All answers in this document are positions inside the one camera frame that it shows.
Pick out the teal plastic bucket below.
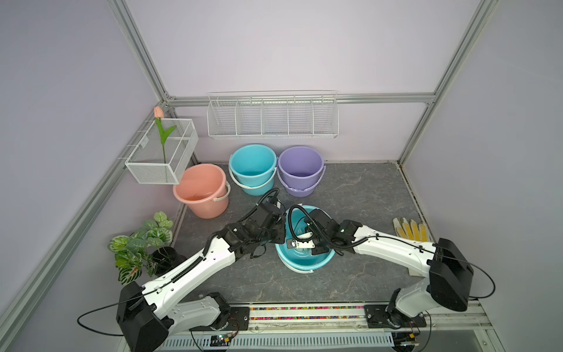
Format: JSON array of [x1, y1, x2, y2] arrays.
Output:
[[276, 209, 335, 274], [229, 145, 277, 197]]

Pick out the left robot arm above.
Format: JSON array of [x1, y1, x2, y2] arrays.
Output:
[[116, 196, 286, 351]]

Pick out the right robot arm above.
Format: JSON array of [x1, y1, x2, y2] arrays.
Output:
[[304, 209, 474, 321]]

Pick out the purple plastic bucket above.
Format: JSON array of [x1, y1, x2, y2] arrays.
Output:
[[277, 146, 326, 198]]

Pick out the pink plastic bucket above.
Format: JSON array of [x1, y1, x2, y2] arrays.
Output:
[[173, 164, 231, 219]]

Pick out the yellow white work gloves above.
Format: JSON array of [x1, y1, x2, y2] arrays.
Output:
[[392, 218, 432, 242]]

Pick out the potted green leafy plant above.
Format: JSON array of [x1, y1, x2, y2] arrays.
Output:
[[108, 211, 186, 285]]

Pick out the artificial pink tulip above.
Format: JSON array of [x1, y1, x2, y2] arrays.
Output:
[[153, 106, 177, 163]]

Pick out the black corrugated cable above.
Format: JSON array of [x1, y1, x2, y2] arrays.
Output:
[[287, 204, 326, 243]]

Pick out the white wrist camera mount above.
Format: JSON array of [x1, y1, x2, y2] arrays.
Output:
[[286, 238, 315, 251]]

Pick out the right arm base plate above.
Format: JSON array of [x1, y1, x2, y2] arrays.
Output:
[[364, 304, 427, 329]]

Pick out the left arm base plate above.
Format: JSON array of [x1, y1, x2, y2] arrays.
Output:
[[191, 306, 250, 331]]

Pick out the long white wire shelf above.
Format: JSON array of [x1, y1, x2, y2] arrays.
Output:
[[207, 90, 340, 139]]

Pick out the white slotted cable duct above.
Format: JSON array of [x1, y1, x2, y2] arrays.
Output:
[[158, 332, 394, 351]]

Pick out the white wire basket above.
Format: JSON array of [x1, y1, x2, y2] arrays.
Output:
[[125, 118, 199, 185]]

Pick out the rail with coloured beads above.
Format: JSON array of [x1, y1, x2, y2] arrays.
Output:
[[232, 302, 493, 332]]

